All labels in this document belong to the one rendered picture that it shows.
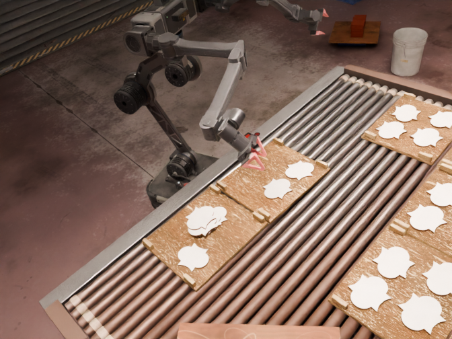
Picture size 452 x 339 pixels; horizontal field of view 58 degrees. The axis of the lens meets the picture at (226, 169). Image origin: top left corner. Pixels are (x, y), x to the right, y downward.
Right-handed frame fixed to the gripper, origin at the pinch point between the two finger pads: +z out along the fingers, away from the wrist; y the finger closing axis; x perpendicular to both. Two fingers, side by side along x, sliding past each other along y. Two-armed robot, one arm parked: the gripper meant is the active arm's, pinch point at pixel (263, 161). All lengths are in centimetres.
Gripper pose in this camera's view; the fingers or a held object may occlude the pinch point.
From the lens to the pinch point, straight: 150.0
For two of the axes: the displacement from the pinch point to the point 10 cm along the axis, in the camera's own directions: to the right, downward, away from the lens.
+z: 7.7, 5.9, 2.5
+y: -1.5, 5.4, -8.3
